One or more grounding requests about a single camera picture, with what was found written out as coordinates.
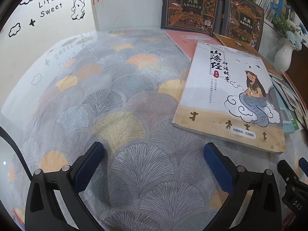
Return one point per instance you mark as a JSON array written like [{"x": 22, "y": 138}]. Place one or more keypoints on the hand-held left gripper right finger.
[{"x": 219, "y": 168}]

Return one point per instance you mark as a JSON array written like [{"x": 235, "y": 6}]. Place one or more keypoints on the white book mermaid cover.
[{"x": 216, "y": 96}]

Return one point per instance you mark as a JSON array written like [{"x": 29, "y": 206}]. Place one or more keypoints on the brown book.
[{"x": 231, "y": 42}]

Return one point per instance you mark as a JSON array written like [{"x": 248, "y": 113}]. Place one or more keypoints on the dark ornate hardcover book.
[{"x": 243, "y": 21}]

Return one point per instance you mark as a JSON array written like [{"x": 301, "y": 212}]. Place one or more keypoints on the black bird wall decal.
[{"x": 32, "y": 23}]

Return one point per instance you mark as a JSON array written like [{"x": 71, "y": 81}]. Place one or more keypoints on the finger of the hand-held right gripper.
[
  {"x": 304, "y": 164},
  {"x": 288, "y": 173}
]

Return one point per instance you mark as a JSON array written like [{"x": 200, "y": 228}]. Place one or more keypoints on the pink book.
[{"x": 182, "y": 41}]

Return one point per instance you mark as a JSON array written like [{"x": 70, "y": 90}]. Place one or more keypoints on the pile of assorted books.
[{"x": 288, "y": 105}]

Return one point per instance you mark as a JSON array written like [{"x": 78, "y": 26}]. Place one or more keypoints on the bear on swing wall decal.
[{"x": 78, "y": 4}]

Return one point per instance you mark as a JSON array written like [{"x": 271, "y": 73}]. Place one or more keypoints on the white ribbed vase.
[{"x": 285, "y": 55}]

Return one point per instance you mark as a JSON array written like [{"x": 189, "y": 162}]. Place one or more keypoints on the row of colourful paperback books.
[{"x": 264, "y": 0}]

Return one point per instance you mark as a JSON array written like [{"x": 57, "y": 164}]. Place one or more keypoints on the dark ornate book white badge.
[{"x": 190, "y": 7}]

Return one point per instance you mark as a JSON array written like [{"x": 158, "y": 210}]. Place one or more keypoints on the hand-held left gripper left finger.
[{"x": 89, "y": 168}]

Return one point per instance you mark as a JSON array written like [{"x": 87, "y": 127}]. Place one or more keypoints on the black lettering wall decal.
[{"x": 40, "y": 4}]

